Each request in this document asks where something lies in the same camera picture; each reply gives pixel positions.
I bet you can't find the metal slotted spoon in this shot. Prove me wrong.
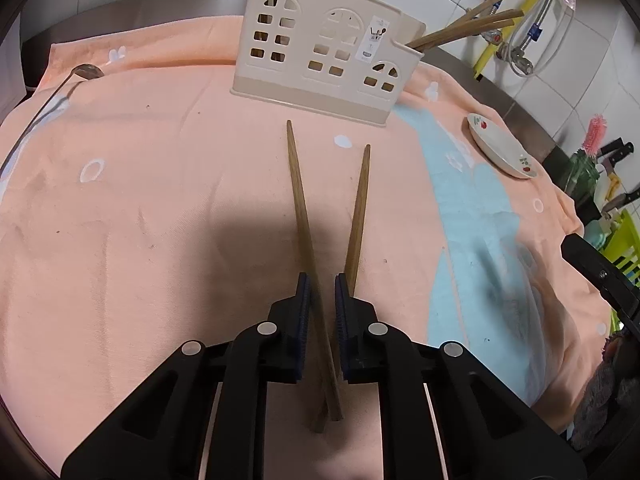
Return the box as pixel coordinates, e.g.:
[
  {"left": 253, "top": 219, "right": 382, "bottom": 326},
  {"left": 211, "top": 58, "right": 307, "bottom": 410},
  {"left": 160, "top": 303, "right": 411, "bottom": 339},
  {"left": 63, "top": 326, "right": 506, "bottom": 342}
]
[{"left": 0, "top": 63, "right": 106, "bottom": 179}]

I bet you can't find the wooden chopstick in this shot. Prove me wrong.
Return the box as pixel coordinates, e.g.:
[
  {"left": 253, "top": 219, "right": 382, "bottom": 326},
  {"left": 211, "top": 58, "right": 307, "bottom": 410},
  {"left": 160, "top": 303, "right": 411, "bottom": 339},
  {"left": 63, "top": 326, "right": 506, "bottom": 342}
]
[
  {"left": 407, "top": 0, "right": 501, "bottom": 50},
  {"left": 407, "top": 9, "right": 524, "bottom": 52},
  {"left": 285, "top": 119, "right": 343, "bottom": 434},
  {"left": 416, "top": 18, "right": 514, "bottom": 52},
  {"left": 309, "top": 143, "right": 372, "bottom": 434}
]

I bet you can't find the pink bottle brush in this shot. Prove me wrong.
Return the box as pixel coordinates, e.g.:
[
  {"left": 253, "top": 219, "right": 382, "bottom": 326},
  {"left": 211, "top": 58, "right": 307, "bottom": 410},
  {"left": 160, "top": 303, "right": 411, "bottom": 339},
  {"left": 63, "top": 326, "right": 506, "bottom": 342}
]
[{"left": 582, "top": 114, "right": 608, "bottom": 157}]

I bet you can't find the braided metal hose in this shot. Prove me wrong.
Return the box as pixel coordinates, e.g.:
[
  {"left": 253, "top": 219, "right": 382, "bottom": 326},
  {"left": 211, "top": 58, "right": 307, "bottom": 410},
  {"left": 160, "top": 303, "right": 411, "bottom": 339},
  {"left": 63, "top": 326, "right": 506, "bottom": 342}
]
[{"left": 497, "top": 0, "right": 580, "bottom": 79}]

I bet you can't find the yellow gas hose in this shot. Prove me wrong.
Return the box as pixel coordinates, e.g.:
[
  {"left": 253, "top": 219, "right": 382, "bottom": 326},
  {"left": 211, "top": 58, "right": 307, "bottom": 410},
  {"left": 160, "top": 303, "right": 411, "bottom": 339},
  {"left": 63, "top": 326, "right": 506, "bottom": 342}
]
[{"left": 472, "top": 0, "right": 580, "bottom": 79}]

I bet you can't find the beige plastic utensil holder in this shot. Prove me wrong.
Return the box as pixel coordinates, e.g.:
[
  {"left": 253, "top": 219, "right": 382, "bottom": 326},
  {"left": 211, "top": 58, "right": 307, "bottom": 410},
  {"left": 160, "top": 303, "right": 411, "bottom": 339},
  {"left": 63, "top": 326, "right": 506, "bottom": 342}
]
[{"left": 231, "top": 0, "right": 426, "bottom": 126}]

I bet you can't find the peach printed towel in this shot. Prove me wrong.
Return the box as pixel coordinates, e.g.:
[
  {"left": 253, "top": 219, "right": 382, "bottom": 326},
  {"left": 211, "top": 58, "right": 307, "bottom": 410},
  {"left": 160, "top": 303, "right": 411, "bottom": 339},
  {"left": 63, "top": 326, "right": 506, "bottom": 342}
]
[{"left": 1, "top": 16, "right": 610, "bottom": 470}]

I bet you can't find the green glass bottle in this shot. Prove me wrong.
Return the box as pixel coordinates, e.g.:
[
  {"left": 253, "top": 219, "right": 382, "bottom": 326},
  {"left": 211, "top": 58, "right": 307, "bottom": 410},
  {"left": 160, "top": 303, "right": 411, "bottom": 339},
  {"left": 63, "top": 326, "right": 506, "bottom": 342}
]
[{"left": 563, "top": 148, "right": 600, "bottom": 205}]

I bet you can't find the black handled knife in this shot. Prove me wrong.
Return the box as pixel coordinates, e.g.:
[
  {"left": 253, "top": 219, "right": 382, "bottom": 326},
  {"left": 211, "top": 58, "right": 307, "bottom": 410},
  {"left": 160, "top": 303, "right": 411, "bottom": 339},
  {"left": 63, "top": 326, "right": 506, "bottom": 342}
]
[{"left": 597, "top": 138, "right": 634, "bottom": 174}]

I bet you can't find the white floral ceramic dish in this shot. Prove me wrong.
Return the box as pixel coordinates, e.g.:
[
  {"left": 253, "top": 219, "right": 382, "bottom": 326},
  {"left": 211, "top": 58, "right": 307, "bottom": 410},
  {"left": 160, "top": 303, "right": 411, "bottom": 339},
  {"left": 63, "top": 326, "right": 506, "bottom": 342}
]
[{"left": 466, "top": 113, "right": 537, "bottom": 180}]

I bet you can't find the grey knitted sleeve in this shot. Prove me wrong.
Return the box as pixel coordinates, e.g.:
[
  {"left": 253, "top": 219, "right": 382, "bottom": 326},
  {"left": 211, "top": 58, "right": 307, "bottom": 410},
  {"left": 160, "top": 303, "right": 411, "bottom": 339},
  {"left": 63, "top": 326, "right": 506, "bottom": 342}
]
[{"left": 570, "top": 330, "right": 639, "bottom": 451}]

